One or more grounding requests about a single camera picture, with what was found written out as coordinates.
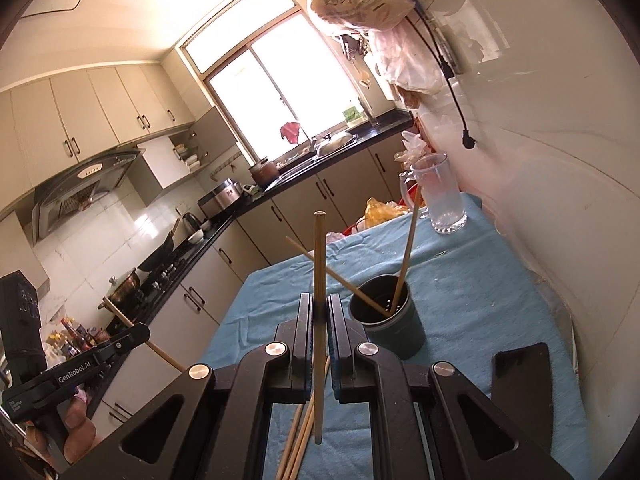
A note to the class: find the beige upper cabinets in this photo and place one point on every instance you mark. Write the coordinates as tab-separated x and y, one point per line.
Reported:
90	105

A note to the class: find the black kitchen countertop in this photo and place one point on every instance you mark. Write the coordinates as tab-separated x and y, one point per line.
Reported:
385	122

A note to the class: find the flat black phone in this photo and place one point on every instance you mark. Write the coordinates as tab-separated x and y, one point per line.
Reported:
522	380

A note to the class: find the steel pot lid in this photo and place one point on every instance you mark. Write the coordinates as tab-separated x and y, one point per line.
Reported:
334	142

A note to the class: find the group of condiment bottles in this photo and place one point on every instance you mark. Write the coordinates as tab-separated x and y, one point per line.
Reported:
75	337

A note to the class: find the grey range hood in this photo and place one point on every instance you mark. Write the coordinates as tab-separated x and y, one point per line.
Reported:
80	185

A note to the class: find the blue tablecloth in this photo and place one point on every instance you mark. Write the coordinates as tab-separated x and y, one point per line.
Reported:
475	285

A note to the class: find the black wok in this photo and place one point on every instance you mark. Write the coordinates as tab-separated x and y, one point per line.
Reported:
160	255

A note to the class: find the red cloth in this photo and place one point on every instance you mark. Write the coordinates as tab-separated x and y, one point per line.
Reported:
291	131

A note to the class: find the black gas stove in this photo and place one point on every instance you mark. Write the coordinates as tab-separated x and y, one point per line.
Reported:
162	280

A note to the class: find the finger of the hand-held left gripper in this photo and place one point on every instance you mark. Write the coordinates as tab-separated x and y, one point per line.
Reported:
127	341

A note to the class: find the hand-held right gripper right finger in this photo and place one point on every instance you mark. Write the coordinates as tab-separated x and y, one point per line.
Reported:
337	342

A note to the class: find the clear glass mug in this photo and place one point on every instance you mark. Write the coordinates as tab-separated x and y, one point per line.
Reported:
445	200

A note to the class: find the green box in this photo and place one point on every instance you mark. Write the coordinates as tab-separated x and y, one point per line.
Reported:
352	116

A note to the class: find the silver rice cooker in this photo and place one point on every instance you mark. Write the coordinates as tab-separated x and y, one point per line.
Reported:
220	197

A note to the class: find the stack of white dishes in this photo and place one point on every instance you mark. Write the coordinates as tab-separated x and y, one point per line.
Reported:
187	155

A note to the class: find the yellow plastic bag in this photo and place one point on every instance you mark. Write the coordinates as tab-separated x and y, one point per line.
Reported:
382	210

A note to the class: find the clear plastic bag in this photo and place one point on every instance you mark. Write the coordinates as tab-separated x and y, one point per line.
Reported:
414	146

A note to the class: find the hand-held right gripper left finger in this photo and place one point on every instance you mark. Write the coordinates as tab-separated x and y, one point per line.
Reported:
305	332

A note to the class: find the brown clay pot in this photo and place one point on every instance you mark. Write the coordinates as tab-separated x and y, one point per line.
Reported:
264	174

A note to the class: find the beige cabinets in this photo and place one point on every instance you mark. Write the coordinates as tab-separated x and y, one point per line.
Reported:
90	105
300	200

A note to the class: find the person's left hand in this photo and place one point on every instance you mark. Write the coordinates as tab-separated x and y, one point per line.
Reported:
80	430

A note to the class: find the kitchen window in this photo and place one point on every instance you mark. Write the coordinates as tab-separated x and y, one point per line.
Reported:
280	80

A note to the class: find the wooden chopstick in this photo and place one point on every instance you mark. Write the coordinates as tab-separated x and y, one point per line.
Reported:
295	450
286	455
325	270
120	316
407	250
319	260
306	435

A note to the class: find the steel pot with lid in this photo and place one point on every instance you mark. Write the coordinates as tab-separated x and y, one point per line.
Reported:
122	290

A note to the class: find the dark grey chopstick holder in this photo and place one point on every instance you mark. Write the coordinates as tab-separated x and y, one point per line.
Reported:
395	335

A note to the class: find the beige lower cabinets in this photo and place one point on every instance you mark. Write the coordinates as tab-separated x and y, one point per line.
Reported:
300	200

